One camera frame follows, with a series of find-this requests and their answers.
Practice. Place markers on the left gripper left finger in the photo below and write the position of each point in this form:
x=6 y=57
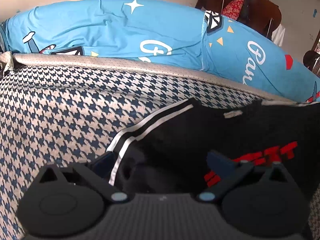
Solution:
x=97 y=174

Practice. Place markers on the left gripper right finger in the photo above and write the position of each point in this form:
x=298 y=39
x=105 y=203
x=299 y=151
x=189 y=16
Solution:
x=230 y=173

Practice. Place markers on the black garment red print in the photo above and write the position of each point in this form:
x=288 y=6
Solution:
x=166 y=152

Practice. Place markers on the houndstooth mattress cover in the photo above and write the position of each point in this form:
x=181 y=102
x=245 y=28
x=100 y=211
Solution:
x=68 y=108

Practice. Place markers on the white cloth on chair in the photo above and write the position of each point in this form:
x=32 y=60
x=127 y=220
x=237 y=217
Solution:
x=278 y=35

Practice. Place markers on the blue cartoon print bedsheet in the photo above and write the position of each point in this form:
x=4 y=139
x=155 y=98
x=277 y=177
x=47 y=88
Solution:
x=164 y=33

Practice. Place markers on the brown wooden chair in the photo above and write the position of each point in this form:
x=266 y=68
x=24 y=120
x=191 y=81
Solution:
x=261 y=15

